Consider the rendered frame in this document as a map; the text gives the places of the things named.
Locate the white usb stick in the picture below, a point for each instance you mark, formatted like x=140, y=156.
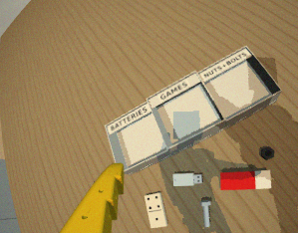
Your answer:
x=186, y=179

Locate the grey hex bolt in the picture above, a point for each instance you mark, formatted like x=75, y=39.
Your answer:
x=204, y=204

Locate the dark grey hex nut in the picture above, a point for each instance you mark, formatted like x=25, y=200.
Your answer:
x=267, y=153

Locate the white domino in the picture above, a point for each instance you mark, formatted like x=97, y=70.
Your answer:
x=156, y=211

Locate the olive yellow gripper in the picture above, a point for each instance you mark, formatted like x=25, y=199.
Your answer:
x=99, y=207

